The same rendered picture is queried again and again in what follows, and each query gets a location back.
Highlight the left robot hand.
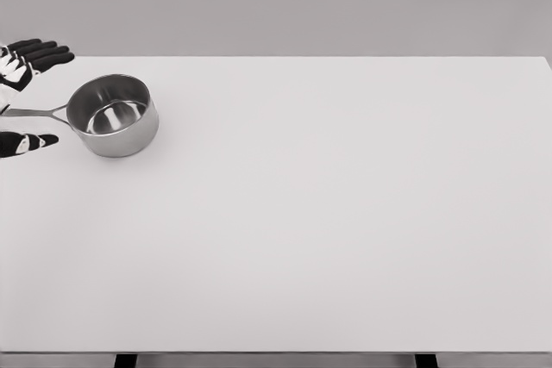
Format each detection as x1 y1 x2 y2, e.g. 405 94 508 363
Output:
0 38 76 159

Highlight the steel saucepan with long handle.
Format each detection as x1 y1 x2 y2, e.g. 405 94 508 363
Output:
3 73 160 159

